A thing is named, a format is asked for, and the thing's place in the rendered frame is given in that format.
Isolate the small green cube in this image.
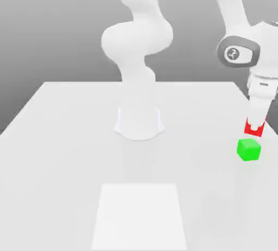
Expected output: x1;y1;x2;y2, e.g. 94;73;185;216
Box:
236;138;262;162

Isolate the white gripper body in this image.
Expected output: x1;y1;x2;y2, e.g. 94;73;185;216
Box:
247;76;278;103

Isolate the small red cube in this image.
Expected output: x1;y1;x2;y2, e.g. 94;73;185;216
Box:
243;116;267;138

